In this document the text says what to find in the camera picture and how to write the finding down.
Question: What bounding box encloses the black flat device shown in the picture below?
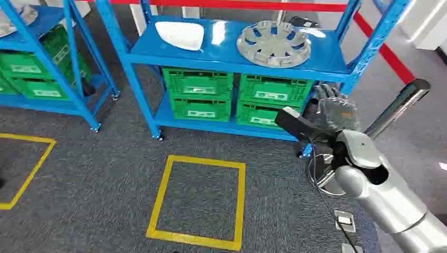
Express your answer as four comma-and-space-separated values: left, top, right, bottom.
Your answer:
288, 15, 321, 30

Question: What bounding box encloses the metal floor socket plate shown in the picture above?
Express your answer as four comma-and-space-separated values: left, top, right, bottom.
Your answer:
334, 210, 357, 233
341, 243, 364, 253

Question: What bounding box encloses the silver plastic wheel hubcap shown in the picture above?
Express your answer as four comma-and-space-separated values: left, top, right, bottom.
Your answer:
237, 20, 312, 69

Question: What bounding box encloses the white cabinet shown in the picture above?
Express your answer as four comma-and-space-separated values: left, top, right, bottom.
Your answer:
398, 0, 447, 51

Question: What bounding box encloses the white plastic shell part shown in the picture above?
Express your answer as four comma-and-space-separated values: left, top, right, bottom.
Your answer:
154, 21, 205, 52

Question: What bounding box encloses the black cable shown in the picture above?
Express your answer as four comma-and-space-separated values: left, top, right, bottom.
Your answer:
307, 138, 362, 253

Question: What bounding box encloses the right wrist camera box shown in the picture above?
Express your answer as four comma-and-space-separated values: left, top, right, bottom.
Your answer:
275, 106, 338, 144

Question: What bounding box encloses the blue metal shelf rack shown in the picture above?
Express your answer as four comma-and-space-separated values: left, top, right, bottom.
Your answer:
0, 0, 121, 133
94, 0, 413, 158

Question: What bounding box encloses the chrome barrier stanchion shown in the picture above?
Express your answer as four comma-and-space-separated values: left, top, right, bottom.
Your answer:
307, 78, 431, 197

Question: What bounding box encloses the yellow floor tape square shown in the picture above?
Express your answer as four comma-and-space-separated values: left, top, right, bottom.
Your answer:
0, 132, 57, 211
145, 154, 247, 252

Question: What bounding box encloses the white flat plastic piece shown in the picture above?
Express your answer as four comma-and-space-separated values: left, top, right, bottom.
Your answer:
300, 27, 326, 38

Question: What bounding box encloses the red barrier belt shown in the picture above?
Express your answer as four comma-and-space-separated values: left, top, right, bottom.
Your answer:
80, 0, 347, 13
353, 12, 416, 85

